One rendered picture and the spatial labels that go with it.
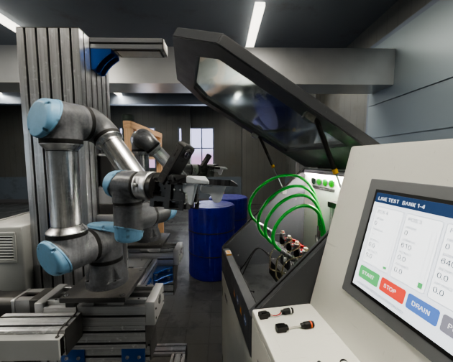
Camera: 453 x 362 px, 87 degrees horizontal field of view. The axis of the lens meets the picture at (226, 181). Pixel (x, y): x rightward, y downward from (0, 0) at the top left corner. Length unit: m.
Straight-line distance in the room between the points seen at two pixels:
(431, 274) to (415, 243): 0.07
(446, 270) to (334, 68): 2.98
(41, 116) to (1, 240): 0.66
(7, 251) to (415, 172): 1.45
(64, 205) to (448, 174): 1.00
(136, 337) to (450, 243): 0.98
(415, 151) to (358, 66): 2.86
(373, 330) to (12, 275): 1.32
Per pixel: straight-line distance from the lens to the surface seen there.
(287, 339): 0.86
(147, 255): 1.48
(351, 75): 3.51
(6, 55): 4.08
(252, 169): 8.05
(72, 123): 0.87
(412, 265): 0.71
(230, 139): 8.44
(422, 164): 0.75
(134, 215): 0.68
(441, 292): 0.68
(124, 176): 0.66
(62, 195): 0.87
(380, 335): 0.79
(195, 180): 0.47
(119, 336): 1.10
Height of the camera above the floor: 1.50
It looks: 5 degrees down
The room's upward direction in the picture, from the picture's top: straight up
